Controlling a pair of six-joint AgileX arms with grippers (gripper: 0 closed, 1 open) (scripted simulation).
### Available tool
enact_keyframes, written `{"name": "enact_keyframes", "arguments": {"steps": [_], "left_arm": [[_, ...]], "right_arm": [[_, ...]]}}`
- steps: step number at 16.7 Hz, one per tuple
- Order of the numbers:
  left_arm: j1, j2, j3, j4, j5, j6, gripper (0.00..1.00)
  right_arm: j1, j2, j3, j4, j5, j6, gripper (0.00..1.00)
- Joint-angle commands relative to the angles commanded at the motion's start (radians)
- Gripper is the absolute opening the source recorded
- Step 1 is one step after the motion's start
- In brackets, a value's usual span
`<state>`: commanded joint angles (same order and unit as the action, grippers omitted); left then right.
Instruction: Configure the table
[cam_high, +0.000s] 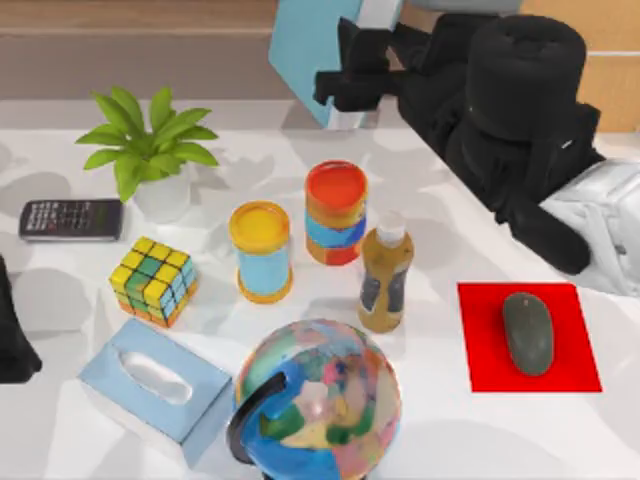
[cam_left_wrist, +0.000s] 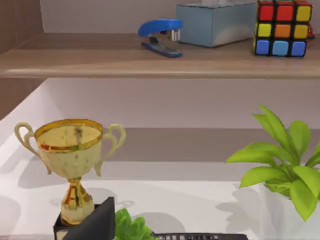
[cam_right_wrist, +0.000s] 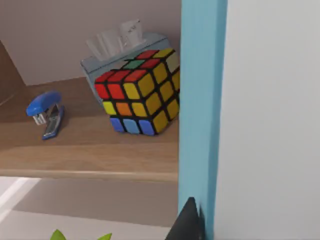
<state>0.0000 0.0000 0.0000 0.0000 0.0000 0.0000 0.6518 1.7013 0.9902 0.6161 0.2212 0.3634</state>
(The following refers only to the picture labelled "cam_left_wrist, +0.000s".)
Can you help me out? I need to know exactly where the green plant in white pot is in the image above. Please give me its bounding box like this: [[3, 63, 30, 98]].
[[225, 103, 320, 240]]

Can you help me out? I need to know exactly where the wooden shelf side panel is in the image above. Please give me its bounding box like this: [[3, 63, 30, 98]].
[[0, 0, 45, 122]]

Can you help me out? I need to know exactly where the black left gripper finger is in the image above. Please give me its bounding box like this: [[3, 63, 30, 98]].
[[64, 196, 116, 240]]

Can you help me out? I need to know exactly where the wooden shelf board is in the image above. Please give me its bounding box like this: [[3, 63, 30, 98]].
[[0, 31, 320, 80]]

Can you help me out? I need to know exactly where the black flat ridged device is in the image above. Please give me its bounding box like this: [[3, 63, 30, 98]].
[[151, 232, 249, 240]]

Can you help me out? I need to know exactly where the grey-blue tissue box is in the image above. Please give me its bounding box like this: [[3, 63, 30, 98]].
[[175, 0, 258, 48]]

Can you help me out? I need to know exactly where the gold trophy with black base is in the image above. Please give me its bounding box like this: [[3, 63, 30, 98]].
[[14, 118, 127, 240]]

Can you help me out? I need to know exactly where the multicoloured puzzle cube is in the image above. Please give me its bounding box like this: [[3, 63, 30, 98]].
[[252, 0, 316, 58]]

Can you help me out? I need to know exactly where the small green leafy plant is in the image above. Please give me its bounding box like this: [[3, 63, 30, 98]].
[[114, 207, 161, 240]]

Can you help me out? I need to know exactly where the blue stapler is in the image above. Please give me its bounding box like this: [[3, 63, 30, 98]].
[[137, 18, 184, 59]]

